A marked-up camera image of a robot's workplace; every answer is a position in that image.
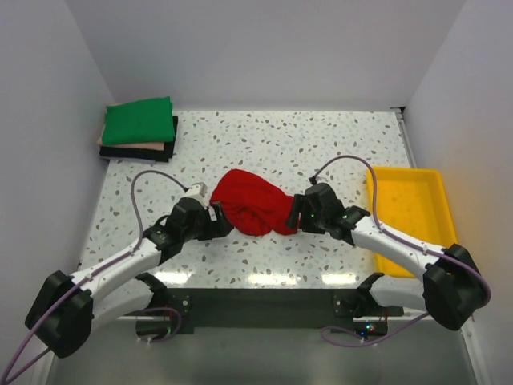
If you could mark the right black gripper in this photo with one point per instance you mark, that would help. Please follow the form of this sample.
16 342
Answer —
300 204

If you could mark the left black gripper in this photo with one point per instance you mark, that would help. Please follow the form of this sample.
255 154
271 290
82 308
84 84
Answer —
218 228

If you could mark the aluminium frame rail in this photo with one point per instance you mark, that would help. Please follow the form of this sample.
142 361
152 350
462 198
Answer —
399 114

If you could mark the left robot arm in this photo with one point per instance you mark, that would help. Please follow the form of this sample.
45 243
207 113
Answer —
69 308

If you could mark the red t shirt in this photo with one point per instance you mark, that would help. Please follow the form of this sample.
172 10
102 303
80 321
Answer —
253 205

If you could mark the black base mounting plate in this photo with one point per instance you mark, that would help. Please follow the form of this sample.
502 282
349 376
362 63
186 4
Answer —
184 310

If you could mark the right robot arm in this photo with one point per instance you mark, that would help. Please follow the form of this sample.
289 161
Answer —
445 283

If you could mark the green folded t shirt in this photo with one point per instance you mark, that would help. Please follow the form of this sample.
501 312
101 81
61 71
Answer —
141 121

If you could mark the pink folded t shirt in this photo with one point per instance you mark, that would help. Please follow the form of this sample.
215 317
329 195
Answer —
154 146

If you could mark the yellow plastic tray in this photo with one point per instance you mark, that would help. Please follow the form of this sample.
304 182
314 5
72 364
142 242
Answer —
413 201

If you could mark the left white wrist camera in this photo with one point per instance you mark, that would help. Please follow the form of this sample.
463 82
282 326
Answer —
197 191

